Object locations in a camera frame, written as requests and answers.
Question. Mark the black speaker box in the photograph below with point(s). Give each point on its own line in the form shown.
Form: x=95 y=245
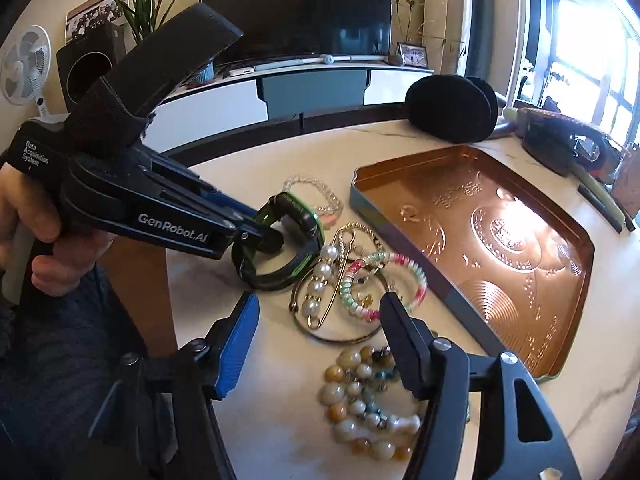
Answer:
x=83 y=61

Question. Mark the woven fan with handle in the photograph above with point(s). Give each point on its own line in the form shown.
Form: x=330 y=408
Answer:
x=559 y=143

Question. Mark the green black smartwatch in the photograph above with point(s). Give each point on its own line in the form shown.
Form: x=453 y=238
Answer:
x=298 y=224

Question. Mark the thin metal bangle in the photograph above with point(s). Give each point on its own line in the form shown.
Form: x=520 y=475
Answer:
x=333 y=324

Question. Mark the green potted plant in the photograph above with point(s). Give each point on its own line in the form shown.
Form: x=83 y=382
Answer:
x=144 y=16

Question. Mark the copper metal tray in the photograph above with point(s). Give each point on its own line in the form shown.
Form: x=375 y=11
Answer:
x=507 y=261

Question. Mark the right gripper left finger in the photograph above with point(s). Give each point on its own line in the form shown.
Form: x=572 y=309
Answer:
x=170 y=419

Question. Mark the white standing fan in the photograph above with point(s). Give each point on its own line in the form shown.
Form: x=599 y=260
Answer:
x=25 y=68

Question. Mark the small photo frame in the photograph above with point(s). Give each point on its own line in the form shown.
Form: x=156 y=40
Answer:
x=412 y=55

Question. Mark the white tv cabinet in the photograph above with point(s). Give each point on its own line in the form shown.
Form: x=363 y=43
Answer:
x=236 y=102

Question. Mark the black flat television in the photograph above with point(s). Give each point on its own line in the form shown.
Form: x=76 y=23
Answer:
x=275 y=29

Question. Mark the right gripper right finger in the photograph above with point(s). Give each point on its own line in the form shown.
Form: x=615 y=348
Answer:
x=518 y=437

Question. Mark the green long case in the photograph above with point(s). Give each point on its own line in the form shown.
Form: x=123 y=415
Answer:
x=590 y=182

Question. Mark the black round cushion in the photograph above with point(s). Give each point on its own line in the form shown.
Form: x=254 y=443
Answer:
x=453 y=108

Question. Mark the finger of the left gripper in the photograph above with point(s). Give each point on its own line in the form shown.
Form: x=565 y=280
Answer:
x=250 y=243
x=226 y=206

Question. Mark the black remote bar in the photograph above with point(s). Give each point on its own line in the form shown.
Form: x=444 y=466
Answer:
x=603 y=210

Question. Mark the left human hand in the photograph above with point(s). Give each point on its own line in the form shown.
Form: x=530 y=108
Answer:
x=73 y=255

